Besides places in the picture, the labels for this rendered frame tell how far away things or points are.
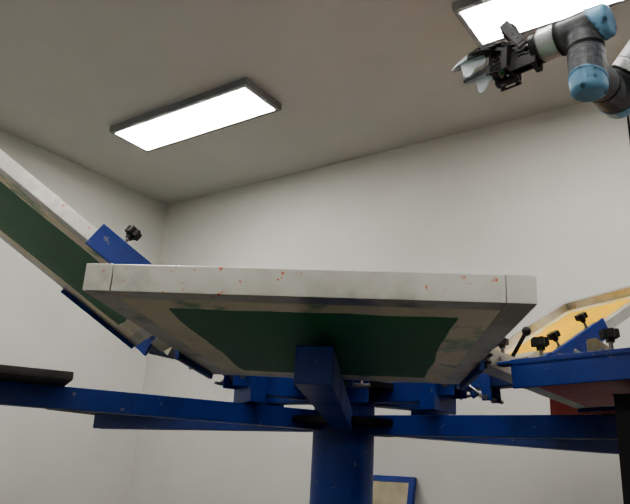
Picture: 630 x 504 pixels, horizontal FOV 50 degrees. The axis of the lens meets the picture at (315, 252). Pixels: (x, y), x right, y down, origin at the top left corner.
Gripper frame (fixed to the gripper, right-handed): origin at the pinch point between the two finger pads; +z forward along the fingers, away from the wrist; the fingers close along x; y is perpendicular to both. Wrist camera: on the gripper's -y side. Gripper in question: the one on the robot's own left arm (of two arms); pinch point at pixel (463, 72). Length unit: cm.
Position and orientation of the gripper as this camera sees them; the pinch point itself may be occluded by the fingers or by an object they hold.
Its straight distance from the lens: 172.8
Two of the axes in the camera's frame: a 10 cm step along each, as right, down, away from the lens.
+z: -7.1, 1.8, 6.8
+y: -1.5, 9.1, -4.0
